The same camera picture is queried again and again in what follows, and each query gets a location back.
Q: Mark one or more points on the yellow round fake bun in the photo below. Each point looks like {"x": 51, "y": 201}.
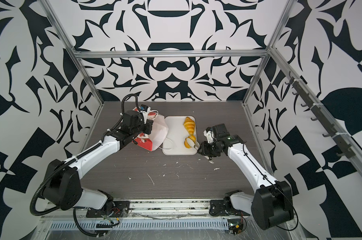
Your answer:
{"x": 190, "y": 142}

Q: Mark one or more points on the white slotted cable duct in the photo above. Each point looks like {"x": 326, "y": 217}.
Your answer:
{"x": 177, "y": 224}

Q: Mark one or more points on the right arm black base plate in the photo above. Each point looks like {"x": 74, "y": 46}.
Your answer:
{"x": 218, "y": 208}

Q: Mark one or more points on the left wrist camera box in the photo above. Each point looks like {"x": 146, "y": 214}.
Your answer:
{"x": 145, "y": 108}

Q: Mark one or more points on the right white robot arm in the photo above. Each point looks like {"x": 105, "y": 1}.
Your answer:
{"x": 272, "y": 202}

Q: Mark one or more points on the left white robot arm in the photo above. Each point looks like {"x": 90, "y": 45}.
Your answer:
{"x": 62, "y": 186}

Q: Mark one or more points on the yellow fake croissant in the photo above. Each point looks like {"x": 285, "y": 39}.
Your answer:
{"x": 190, "y": 125}

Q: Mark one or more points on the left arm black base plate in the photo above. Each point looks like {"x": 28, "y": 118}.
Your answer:
{"x": 113, "y": 209}

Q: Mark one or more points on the white rectangular plastic tray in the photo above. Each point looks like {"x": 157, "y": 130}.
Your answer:
{"x": 174, "y": 143}

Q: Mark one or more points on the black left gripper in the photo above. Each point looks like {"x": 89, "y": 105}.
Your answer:
{"x": 148, "y": 124}

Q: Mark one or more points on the aluminium cage frame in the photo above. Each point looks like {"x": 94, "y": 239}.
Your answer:
{"x": 243, "y": 50}

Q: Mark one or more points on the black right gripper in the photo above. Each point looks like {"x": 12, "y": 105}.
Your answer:
{"x": 205, "y": 150}

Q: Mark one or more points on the small green circuit board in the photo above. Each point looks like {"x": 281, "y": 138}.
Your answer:
{"x": 235, "y": 228}

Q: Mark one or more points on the steel tongs with white tips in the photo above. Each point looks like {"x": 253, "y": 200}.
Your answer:
{"x": 199, "y": 151}

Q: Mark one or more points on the black wall hook rail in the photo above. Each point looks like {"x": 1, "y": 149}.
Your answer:
{"x": 323, "y": 116}

